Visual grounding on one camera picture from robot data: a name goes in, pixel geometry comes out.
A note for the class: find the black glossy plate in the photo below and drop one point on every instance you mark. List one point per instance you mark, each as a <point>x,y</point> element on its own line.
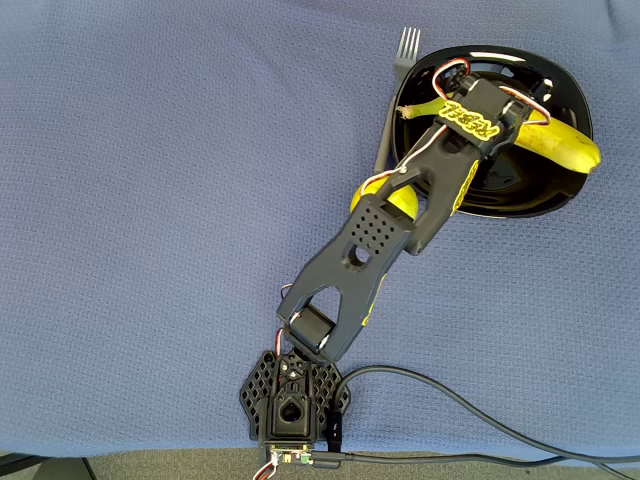
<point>530,195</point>

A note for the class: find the yellow banana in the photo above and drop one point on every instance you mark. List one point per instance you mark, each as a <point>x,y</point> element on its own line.
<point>565,145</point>

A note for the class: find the green apple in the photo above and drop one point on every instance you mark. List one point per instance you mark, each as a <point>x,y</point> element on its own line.
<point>406,202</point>

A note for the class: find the blue woven cloth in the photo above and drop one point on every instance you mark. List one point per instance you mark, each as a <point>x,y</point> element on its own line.
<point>100,250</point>

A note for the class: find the grey fork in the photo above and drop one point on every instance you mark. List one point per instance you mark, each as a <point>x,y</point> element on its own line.
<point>406,65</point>

